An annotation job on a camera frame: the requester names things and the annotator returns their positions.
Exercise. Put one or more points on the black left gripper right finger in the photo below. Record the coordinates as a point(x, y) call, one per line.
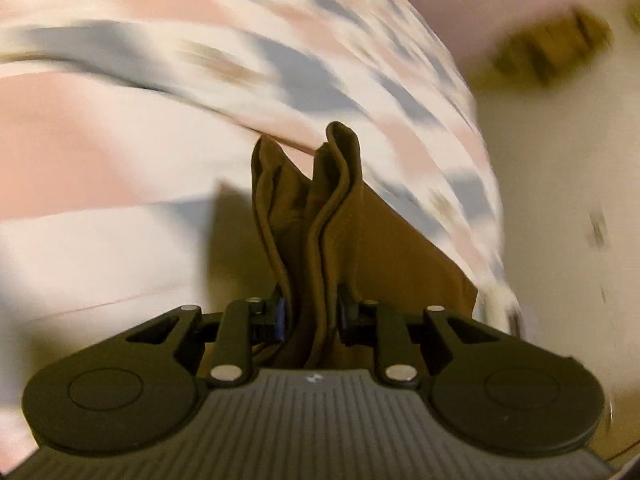
point(491, 389)

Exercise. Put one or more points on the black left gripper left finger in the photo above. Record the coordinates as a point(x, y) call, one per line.
point(144, 384)

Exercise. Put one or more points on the brown zip sweater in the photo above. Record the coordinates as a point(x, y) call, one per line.
point(331, 231)

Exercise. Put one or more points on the pink grey patchwork quilt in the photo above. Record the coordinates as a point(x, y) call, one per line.
point(126, 133)

